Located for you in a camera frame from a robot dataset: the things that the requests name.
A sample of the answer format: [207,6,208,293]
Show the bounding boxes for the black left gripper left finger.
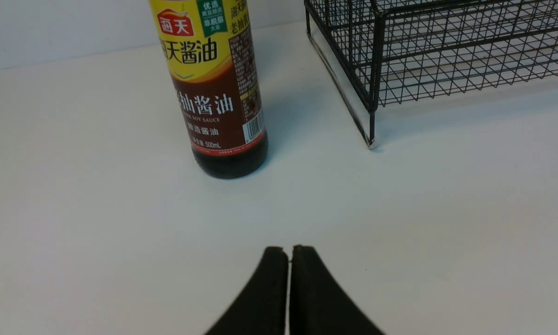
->
[206,247,288,335]

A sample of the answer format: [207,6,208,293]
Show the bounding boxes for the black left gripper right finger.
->
[289,245,383,335]

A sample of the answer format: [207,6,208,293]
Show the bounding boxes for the dark soy sauce bottle brown label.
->
[149,0,268,180]

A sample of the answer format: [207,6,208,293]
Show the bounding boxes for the black wire mesh rack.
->
[303,0,558,150]

